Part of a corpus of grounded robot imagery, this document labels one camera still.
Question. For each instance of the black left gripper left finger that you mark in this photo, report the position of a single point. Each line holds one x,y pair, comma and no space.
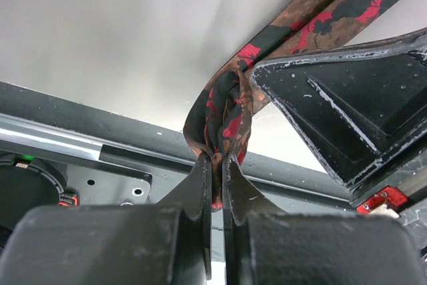
163,243

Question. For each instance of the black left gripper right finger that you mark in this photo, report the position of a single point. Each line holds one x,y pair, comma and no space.
266,245

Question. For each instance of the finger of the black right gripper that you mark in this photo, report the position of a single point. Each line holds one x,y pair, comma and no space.
360,109

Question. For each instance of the brown red patterned tie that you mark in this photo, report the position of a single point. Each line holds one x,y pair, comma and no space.
219,122

